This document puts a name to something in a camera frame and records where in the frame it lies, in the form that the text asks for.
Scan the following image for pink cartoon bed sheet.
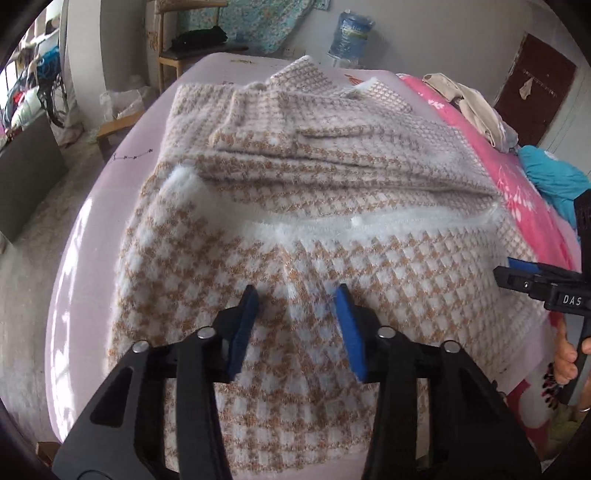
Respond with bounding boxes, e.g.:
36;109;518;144
44;51;555;480

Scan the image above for right hand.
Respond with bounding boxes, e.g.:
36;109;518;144
552;317;591;414

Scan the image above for beige cream garment pile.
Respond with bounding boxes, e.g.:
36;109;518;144
423;73;519;153

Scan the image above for white plastic bag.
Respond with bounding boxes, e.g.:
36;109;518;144
99;75;158;122

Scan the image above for dark grey cabinet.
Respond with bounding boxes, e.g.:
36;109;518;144
0;115;68;243

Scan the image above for wooden chair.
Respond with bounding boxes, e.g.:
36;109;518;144
154;1;249;94

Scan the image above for small wooden stool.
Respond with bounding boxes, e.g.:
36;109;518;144
96;110;145;163

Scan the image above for beige houndstooth wool coat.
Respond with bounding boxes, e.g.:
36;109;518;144
106;58;546;477

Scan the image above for teal floral hanging cloth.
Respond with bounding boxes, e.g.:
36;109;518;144
177;0;322;55

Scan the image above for blue water jug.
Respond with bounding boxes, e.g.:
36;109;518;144
328;10;375;67

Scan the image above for dark red door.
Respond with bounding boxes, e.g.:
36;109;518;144
495;34;577;146

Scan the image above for teal blue quilt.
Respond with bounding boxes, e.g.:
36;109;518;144
518;145;590;230

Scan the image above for black garment on chair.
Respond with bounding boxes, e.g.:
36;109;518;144
170;25;228;52

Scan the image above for pink floral blanket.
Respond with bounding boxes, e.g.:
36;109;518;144
399;74;581;455

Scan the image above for wheelchair with blue bag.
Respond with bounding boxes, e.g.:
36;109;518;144
1;45;69;130

